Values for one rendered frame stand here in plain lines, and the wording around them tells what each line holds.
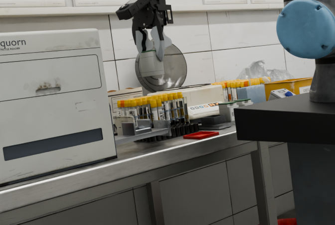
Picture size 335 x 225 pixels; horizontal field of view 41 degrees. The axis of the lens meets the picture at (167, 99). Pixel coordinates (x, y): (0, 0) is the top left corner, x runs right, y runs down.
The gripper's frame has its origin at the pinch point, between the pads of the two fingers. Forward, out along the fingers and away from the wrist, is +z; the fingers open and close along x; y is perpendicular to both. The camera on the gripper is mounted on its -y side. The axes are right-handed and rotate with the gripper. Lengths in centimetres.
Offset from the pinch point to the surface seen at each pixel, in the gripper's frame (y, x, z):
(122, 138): -17.7, -3.4, 18.4
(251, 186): 99, 33, 65
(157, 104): 0.5, 0.3, 12.5
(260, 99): 43.0, -7.5, 17.1
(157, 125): -3.2, -2.0, 17.7
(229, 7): 95, 31, -22
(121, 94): 6.7, 19.8, 9.1
